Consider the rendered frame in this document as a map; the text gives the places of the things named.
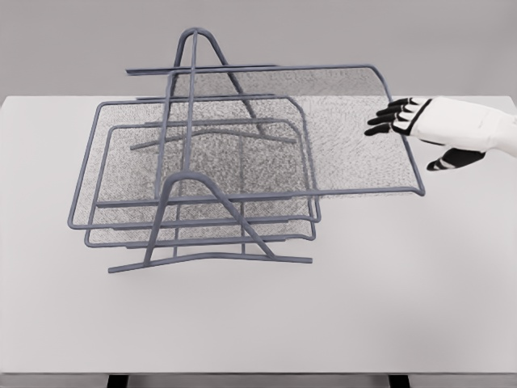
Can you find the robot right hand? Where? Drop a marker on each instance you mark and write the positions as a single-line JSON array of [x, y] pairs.
[[448, 121]]

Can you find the large grey mesh tray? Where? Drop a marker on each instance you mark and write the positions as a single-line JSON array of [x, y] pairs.
[[355, 153]]

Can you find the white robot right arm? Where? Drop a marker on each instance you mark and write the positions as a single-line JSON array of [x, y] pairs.
[[507, 131]]

